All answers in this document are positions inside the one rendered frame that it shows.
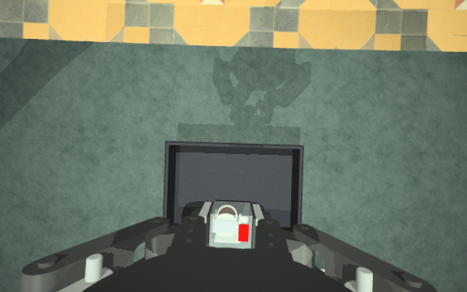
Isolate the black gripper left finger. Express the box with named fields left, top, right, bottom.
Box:
left=20, top=202, right=214, bottom=292

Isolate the black rectangular tray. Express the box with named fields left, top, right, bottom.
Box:
left=163, top=141, right=304, bottom=231

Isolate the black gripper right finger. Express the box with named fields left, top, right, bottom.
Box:
left=251, top=204, right=437, bottom=292

